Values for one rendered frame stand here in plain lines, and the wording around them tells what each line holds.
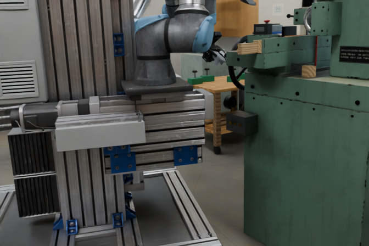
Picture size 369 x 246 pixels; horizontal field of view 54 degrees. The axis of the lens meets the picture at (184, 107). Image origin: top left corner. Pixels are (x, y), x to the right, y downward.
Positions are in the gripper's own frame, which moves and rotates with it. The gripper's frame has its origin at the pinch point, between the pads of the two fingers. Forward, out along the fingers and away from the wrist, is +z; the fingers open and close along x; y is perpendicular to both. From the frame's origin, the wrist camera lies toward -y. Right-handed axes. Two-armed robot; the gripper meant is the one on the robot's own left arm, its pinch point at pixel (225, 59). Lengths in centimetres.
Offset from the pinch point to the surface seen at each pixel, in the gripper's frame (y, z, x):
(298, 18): -35.1, 23.3, -9.6
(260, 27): -24.5, 11.9, -1.8
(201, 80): 71, -75, -57
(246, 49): -27, 34, 26
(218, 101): 67, -43, -51
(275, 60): -24.4, 38.7, 12.1
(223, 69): 96, -124, -126
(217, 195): 80, 27, -9
